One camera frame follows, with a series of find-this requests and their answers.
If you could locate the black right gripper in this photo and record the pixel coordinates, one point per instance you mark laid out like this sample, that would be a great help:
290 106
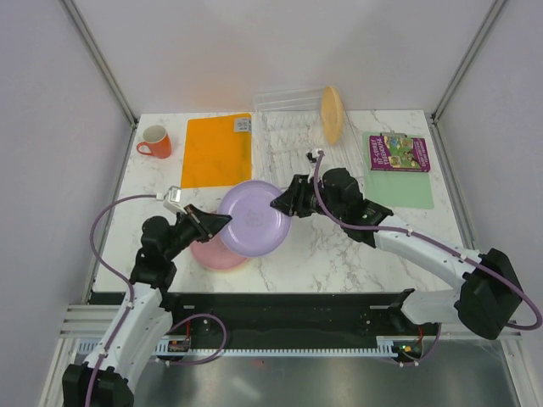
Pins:
293 201

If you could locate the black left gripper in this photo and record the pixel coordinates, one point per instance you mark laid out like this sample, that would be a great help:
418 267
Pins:
206 225

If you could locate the pink plate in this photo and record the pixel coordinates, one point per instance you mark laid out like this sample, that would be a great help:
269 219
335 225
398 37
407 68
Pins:
215 255

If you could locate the purple plate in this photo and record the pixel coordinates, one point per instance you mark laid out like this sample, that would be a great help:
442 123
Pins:
256 228

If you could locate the light yellow plate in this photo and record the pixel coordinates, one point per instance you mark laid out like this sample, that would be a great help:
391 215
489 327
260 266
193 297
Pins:
237 268

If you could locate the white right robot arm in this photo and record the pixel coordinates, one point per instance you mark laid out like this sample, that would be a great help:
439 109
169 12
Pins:
483 288

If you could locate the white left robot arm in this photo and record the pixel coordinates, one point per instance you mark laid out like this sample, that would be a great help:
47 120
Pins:
110 373

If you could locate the orange cutting mat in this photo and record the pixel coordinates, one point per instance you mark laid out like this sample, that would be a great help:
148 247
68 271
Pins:
218 151

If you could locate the green cutting mat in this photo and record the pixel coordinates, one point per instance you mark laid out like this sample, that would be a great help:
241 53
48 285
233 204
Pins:
396 189

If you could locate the orange ceramic mug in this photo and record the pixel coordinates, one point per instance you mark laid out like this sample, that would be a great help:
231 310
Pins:
156 142

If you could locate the purple children's book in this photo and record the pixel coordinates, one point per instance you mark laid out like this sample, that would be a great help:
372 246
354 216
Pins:
398 153

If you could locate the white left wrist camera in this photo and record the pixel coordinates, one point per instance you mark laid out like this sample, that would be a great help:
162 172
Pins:
171 200

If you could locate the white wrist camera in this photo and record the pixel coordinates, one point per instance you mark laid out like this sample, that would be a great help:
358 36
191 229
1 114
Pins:
314 155
171 200

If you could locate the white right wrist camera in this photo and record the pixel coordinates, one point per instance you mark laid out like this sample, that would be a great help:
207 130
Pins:
314 155

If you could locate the clear wire dish rack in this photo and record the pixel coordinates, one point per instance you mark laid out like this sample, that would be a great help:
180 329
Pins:
286 125

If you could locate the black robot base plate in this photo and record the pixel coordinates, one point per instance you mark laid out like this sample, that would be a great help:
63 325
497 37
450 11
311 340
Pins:
292 320

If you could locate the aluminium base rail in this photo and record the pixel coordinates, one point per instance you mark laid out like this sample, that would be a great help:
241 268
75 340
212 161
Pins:
90 320

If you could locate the white cable duct strip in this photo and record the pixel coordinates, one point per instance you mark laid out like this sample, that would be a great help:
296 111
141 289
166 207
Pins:
383 349

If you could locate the left aluminium frame post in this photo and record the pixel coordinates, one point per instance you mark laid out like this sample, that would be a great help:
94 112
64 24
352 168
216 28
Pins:
88 41

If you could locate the aluminium frame post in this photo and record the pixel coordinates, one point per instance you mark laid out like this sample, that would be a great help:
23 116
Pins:
482 34
88 41

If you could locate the right aluminium frame post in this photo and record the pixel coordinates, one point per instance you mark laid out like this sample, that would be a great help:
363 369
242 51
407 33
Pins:
482 34

